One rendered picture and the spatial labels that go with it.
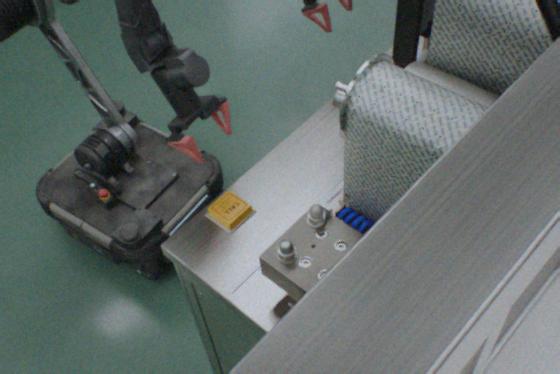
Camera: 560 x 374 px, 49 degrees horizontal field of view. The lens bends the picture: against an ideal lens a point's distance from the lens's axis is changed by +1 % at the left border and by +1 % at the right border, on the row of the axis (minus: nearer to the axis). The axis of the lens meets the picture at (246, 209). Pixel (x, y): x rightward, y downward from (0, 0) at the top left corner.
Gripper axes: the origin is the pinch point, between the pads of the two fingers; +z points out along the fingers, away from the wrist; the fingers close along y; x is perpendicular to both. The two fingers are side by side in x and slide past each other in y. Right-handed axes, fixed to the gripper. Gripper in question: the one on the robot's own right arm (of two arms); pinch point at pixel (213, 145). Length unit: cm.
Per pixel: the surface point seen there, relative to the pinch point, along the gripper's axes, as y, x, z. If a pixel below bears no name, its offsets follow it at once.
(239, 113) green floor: 95, 121, 52
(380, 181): 1.1, -37.7, 10.0
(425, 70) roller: 20.6, -39.8, 1.1
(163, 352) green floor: -17, 78, 76
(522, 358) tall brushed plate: -33, -79, 0
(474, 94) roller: 19, -48, 6
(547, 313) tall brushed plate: -28, -79, 0
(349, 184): 2.0, -29.4, 11.6
